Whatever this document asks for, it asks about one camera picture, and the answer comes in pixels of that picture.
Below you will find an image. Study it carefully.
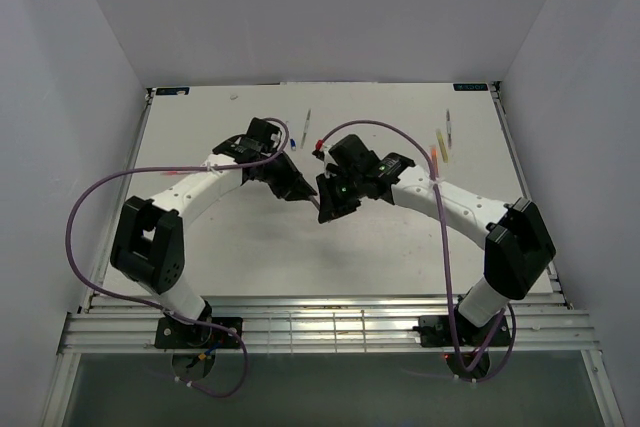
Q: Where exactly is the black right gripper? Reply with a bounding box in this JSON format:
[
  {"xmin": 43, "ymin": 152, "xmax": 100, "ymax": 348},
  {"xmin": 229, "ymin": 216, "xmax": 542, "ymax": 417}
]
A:
[{"xmin": 317, "ymin": 168, "xmax": 365, "ymax": 223}]

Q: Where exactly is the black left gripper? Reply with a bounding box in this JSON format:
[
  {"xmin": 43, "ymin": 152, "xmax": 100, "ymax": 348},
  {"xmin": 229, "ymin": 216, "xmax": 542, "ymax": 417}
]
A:
[{"xmin": 256, "ymin": 150, "xmax": 314, "ymax": 201}]

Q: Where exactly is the green label clear pen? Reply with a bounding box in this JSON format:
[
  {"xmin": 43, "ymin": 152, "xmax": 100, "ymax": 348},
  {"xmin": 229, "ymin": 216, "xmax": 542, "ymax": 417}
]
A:
[{"xmin": 300, "ymin": 108, "xmax": 312, "ymax": 149}]

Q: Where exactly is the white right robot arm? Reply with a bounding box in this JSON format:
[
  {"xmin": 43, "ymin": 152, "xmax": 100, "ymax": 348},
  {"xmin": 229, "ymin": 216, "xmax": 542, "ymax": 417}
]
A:
[{"xmin": 313, "ymin": 148, "xmax": 556, "ymax": 344}]

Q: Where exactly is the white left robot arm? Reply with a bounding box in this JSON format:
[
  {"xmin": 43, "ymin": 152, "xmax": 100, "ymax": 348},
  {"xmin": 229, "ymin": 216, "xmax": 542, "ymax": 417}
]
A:
[{"xmin": 110, "ymin": 136, "xmax": 316, "ymax": 347}]

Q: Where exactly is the orange highlighter pen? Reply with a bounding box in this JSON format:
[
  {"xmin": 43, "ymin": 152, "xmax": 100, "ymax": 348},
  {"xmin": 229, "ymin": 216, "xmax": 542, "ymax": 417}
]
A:
[{"xmin": 430, "ymin": 145, "xmax": 438, "ymax": 175}]

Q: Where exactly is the yellow highlighter pen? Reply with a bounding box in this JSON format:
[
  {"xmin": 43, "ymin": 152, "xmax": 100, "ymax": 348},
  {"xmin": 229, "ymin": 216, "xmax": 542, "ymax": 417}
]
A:
[{"xmin": 435, "ymin": 129, "xmax": 449, "ymax": 164}]

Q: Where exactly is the pink label clear pen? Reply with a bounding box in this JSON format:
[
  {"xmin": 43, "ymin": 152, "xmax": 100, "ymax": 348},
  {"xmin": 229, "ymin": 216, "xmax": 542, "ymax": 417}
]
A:
[{"xmin": 445, "ymin": 109, "xmax": 453, "ymax": 150}]

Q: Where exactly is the dark blue left corner sticker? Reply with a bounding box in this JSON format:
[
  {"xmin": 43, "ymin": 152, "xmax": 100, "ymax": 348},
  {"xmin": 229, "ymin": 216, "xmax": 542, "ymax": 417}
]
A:
[{"xmin": 155, "ymin": 87, "xmax": 190, "ymax": 96}]

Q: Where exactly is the dark blue corner sticker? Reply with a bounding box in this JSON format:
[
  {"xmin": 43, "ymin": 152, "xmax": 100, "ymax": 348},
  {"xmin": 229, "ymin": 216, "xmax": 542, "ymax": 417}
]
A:
[
  {"xmin": 453, "ymin": 83, "xmax": 489, "ymax": 92},
  {"xmin": 155, "ymin": 87, "xmax": 190, "ymax": 96}
]

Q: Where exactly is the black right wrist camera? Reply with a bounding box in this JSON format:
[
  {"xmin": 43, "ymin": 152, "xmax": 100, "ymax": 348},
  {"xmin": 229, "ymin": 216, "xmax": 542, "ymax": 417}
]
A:
[{"xmin": 328, "ymin": 134, "xmax": 380, "ymax": 173}]

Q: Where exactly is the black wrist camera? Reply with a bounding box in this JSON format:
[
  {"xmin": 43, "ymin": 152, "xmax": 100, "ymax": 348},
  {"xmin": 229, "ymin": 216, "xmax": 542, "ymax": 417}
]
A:
[
  {"xmin": 244, "ymin": 117, "xmax": 281, "ymax": 154},
  {"xmin": 328, "ymin": 134, "xmax": 380, "ymax": 173}
]

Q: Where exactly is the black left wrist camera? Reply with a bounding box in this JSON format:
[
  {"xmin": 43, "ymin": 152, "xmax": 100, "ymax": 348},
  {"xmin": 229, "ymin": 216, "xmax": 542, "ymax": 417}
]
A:
[{"xmin": 244, "ymin": 117, "xmax": 281, "ymax": 154}]

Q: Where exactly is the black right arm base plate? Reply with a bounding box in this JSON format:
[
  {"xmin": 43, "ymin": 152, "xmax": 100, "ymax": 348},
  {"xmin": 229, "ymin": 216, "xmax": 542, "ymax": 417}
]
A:
[{"xmin": 412, "ymin": 305, "xmax": 511, "ymax": 347}]

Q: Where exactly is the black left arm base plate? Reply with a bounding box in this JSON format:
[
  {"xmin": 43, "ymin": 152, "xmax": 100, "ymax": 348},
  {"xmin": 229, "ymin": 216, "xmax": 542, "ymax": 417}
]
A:
[{"xmin": 153, "ymin": 317, "xmax": 240, "ymax": 350}]

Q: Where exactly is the aluminium frame rail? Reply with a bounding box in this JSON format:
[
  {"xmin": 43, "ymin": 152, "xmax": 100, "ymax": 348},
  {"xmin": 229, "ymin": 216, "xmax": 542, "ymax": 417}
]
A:
[{"xmin": 59, "ymin": 294, "xmax": 599, "ymax": 354}]

